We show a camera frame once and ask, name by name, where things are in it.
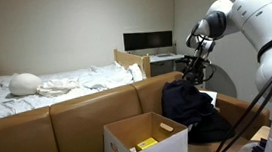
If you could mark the tan leather sofa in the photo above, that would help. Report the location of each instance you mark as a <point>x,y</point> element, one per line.
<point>22,144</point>

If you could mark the white desk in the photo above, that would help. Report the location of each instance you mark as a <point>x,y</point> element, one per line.
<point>165,63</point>

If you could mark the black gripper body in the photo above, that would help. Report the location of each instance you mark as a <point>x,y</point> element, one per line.
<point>197,65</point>

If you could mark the round white pillow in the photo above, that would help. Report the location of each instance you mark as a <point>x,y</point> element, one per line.
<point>24,84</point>

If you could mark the white paper sheet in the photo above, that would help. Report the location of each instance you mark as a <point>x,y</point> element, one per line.
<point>211,96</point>

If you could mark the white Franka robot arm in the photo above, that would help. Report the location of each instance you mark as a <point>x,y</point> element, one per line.
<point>268,23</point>

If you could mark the wooden bed frame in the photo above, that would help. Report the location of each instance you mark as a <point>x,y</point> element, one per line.
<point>122,58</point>

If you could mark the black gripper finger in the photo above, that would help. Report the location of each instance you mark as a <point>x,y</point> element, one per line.
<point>187,76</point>
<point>199,79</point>

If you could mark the grey rounded chair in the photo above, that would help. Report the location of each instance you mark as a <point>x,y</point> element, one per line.
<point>223,81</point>

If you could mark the white blister package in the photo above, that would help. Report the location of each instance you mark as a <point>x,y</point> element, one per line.
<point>133,150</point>

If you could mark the black keyboard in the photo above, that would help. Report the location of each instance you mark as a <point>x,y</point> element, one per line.
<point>164,55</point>

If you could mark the black computer monitor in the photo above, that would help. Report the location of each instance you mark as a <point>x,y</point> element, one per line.
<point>147,40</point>

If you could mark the yellow book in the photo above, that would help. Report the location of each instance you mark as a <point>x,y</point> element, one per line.
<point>146,143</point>

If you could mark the cream crumpled cloth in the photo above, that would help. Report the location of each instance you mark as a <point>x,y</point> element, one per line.
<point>56,87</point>

